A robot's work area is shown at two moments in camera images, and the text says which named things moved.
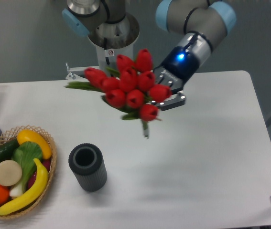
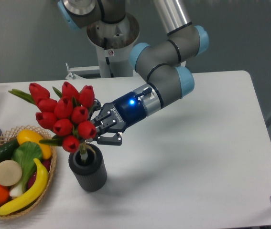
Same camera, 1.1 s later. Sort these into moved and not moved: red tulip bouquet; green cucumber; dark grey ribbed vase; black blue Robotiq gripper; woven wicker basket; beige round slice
Moved: black blue Robotiq gripper; red tulip bouquet
Not moved: dark grey ribbed vase; green cucumber; woven wicker basket; beige round slice
